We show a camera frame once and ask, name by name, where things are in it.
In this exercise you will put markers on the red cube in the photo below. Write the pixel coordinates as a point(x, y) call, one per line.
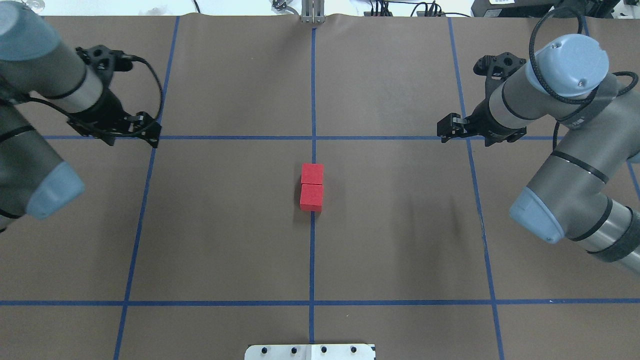
point(311, 198)
point(312, 173)

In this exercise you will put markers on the brown paper table cover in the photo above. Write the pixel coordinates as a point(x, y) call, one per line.
point(199, 249)

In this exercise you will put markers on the aluminium frame post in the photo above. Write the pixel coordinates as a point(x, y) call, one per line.
point(313, 11)

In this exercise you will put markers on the white camera stand column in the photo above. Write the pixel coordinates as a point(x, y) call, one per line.
point(328, 351)

